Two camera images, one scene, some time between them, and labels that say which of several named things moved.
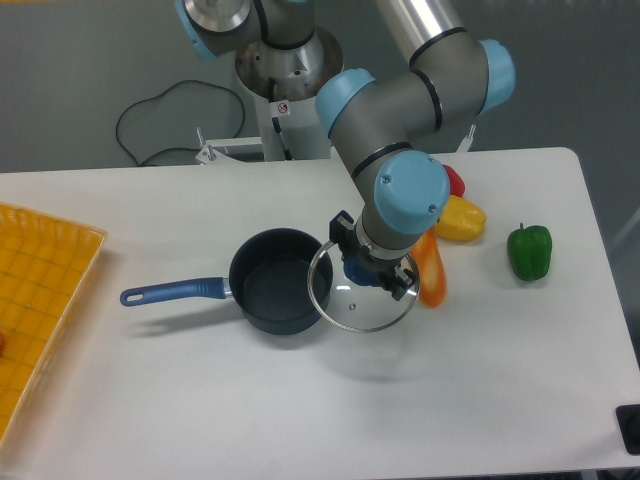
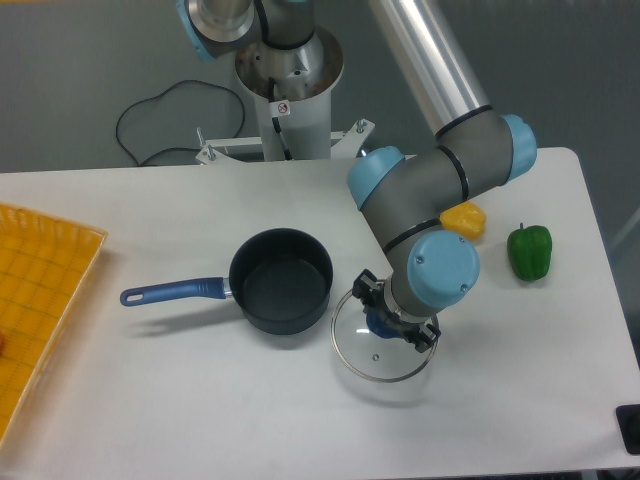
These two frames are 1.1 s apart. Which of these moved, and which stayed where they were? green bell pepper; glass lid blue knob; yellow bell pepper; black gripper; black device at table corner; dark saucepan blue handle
Moved: glass lid blue knob; black gripper
Stayed: yellow bell pepper; black device at table corner; green bell pepper; dark saucepan blue handle
